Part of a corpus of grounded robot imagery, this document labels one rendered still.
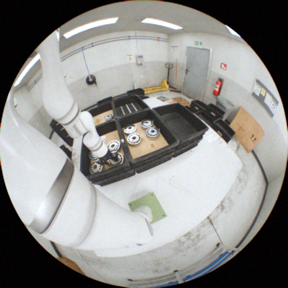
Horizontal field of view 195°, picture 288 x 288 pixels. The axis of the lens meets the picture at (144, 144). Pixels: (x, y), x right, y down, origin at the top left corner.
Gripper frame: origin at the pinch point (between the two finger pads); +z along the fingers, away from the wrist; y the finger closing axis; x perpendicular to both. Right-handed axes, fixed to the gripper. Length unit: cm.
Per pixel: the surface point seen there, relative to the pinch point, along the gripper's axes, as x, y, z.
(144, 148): -0.5, 22.9, 2.2
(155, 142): 0.0, 32.2, 2.2
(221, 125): -13, 173, 34
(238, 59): 23, 316, -121
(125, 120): 27.6, 21.1, -3.9
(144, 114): 25.6, 38.0, -4.4
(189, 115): 5, 71, -4
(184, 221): -56, 21, 15
